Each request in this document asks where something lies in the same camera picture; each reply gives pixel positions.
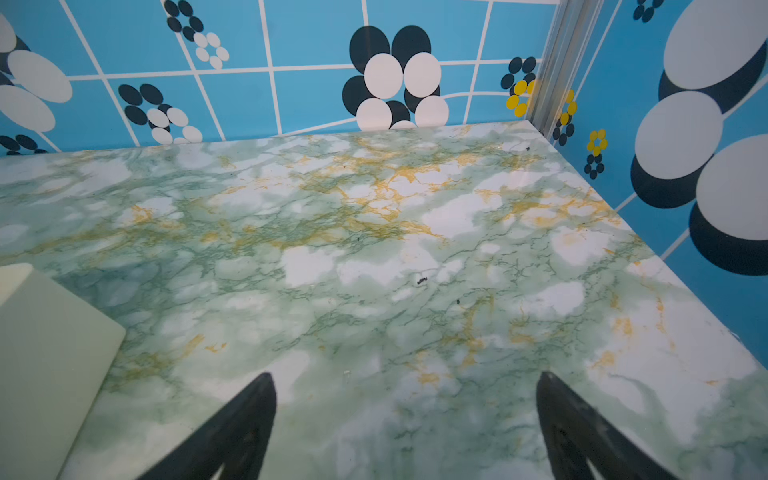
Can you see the white divided storage box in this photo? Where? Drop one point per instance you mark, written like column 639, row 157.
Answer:
column 56, row 350

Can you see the aluminium corner post right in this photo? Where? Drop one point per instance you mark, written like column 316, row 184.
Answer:
column 573, row 24

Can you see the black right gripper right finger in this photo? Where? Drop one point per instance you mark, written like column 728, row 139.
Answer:
column 581, row 443

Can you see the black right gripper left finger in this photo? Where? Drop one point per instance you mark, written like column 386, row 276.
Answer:
column 232, row 444

